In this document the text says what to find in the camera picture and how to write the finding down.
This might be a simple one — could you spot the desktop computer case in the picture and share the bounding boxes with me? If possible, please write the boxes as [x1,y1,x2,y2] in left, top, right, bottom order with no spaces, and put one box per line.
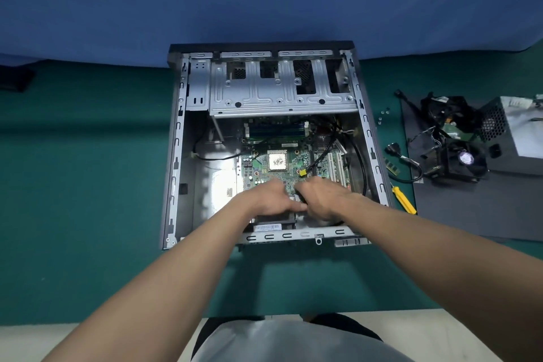
[159,40,393,251]

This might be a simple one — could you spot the black cable yellow tag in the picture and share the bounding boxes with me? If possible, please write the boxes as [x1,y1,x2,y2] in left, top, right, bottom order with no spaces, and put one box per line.
[296,132,338,178]

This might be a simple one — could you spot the black flat base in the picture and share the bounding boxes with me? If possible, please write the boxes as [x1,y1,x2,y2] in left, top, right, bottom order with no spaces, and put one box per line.
[0,65,37,93]

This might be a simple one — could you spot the person's left forearm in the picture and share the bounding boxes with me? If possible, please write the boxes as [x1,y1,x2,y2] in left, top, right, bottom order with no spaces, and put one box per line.
[42,196,266,362]

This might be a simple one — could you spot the blue cloth curtain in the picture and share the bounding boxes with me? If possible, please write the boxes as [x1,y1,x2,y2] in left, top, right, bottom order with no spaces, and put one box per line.
[0,0,543,69]

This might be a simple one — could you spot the green floor mat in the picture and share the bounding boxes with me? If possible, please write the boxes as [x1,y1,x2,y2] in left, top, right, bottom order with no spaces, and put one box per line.
[0,39,543,326]

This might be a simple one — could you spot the person's black shorts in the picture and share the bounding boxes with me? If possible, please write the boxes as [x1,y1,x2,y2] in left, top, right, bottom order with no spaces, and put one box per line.
[191,313,385,359]

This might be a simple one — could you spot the silver metal drive cage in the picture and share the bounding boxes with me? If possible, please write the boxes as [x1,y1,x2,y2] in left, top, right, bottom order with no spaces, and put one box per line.
[209,58,360,118]

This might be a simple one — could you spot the green motherboard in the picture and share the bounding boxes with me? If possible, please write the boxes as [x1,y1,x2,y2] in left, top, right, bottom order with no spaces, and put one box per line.
[237,118,354,215]

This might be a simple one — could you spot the person's right forearm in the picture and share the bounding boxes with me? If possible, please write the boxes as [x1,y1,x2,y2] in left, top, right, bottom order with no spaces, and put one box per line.
[346,196,543,362]

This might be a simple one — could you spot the person's right hand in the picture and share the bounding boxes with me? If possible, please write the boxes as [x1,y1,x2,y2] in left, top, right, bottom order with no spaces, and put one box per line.
[294,176,361,222]

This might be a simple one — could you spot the thin black wire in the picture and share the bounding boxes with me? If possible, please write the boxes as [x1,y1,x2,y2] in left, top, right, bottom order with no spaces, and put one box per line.
[193,132,268,162]

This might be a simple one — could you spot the black data cable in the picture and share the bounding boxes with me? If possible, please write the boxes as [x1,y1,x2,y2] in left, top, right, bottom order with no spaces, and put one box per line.
[393,89,421,115]

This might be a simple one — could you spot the black side panel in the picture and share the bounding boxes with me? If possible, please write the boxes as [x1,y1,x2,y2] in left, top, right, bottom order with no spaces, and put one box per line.
[400,96,543,243]

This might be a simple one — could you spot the yellow-handled screwdriver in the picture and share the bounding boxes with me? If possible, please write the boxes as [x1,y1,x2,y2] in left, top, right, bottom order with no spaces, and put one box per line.
[390,182,418,216]

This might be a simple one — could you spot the thick black case cable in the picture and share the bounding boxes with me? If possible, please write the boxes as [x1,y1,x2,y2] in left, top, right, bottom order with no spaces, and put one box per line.
[337,119,369,198]

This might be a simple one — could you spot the person's left hand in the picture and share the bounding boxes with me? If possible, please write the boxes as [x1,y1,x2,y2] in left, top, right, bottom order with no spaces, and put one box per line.
[248,177,308,221]

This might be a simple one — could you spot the black cable round plug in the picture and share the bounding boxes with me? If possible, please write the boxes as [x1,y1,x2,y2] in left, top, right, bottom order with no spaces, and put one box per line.
[385,142,425,185]

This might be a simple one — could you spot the hard drive with cables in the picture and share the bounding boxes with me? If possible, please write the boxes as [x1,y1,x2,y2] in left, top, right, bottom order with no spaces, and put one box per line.
[420,92,482,142]

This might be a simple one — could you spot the silver power supply unit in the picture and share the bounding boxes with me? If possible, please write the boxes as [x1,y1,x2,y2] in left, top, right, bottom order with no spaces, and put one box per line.
[479,96,543,176]

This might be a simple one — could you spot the person's white shirt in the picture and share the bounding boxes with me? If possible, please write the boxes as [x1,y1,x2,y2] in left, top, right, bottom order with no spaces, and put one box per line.
[191,318,416,362]

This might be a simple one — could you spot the black processor cooler fan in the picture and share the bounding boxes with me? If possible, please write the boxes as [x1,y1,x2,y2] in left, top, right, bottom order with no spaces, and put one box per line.
[424,139,491,184]

